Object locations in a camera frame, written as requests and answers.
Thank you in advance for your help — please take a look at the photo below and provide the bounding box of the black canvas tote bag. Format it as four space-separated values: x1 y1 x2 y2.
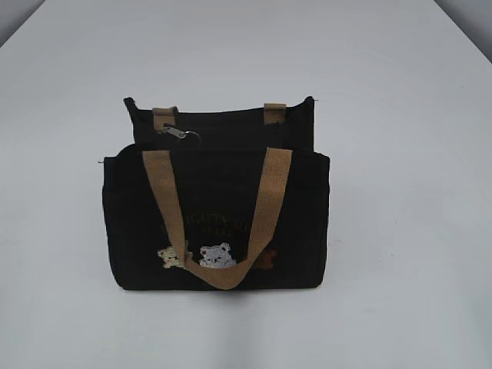
102 97 331 291

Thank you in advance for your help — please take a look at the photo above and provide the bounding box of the silver zipper pull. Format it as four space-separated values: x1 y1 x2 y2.
162 125 202 147

